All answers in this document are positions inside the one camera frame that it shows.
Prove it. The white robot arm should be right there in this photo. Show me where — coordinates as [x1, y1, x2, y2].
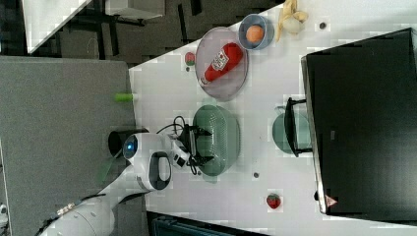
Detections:
[35, 125, 212, 236]

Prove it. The pink round plate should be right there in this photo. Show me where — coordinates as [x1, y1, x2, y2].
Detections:
[195, 27, 249, 101]

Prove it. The small red green fruit toy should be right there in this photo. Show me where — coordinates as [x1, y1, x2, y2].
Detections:
[185, 52, 196, 66]

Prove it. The orange fruit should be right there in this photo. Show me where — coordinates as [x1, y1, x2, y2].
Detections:
[246, 25, 265, 43]

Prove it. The green oval strainer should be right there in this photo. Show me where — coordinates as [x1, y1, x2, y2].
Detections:
[193, 105, 241, 177]

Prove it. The green round plate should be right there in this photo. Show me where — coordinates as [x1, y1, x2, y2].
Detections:
[272, 113, 311, 154]

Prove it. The red strawberry toy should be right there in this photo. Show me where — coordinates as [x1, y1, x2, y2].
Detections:
[267, 194, 281, 209]

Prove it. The red ketchup bottle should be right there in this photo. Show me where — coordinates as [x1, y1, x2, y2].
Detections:
[201, 42, 243, 85]

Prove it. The green tape strip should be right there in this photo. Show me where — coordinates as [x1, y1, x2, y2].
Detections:
[97, 158, 113, 184]

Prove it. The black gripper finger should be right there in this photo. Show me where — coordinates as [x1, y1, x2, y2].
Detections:
[195, 127, 212, 136]
[195, 155, 212, 165]

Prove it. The black oven appliance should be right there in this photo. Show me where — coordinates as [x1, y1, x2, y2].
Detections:
[301, 29, 417, 225]

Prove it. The blue bowl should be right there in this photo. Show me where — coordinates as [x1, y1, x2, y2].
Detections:
[238, 14, 274, 50]

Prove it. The white table in background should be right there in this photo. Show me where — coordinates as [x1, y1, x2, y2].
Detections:
[21, 0, 91, 54]

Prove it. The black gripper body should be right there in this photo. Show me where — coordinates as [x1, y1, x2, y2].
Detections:
[178, 125, 197, 166]

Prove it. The black oven door handle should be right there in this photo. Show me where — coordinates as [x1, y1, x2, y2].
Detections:
[284, 97, 313, 157]

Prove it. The green marker pen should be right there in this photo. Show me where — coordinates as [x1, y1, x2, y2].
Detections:
[114, 93, 134, 102]

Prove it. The peeled banana toy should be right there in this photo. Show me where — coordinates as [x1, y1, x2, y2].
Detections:
[275, 0, 309, 42]

